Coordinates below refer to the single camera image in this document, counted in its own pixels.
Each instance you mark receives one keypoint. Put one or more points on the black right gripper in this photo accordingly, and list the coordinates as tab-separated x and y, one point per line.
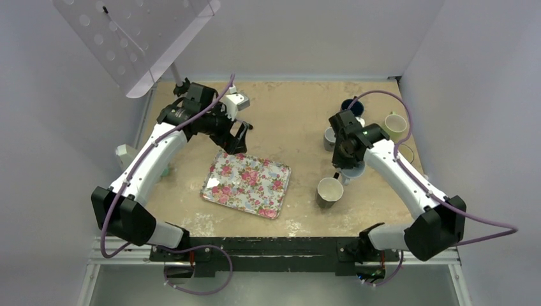
338	160

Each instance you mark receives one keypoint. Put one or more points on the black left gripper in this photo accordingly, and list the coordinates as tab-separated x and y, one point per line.
226	140

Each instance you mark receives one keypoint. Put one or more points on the small blue-grey mug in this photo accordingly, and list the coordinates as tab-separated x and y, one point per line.
329	139

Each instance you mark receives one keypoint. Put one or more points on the light grey mug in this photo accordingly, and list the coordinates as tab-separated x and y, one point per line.
347	175

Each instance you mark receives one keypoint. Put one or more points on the dark blue mug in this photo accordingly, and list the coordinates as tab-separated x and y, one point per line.
357	107

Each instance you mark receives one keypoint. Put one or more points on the black glossy mug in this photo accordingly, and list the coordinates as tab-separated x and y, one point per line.
328	191

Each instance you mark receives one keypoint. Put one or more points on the light green mug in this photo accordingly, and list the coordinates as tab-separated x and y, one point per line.
395	126

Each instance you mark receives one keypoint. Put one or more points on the cream white mug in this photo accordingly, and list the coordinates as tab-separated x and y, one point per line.
407	152

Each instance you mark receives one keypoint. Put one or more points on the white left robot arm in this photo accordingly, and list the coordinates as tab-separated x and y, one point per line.
120	208

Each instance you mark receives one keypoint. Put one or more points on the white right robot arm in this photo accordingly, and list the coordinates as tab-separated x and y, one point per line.
438	220

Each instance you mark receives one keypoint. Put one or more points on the floral serving tray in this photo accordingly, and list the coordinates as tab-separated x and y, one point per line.
247	183

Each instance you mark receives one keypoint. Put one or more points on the white angular block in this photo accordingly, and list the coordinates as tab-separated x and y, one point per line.
125	154

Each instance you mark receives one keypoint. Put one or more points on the white music stand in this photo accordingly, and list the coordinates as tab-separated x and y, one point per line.
136	41

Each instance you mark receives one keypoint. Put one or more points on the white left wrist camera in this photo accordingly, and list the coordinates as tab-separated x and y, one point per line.
234	102

